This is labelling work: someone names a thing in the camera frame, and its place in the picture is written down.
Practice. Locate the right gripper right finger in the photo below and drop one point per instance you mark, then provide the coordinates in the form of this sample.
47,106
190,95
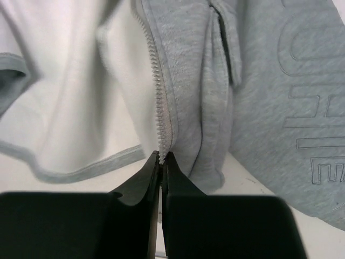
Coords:
196,225

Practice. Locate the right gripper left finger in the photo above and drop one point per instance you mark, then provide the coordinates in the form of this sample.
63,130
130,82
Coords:
118,224

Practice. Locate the grey zip-up jacket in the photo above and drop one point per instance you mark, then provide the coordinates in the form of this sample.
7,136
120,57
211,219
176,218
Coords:
88,87

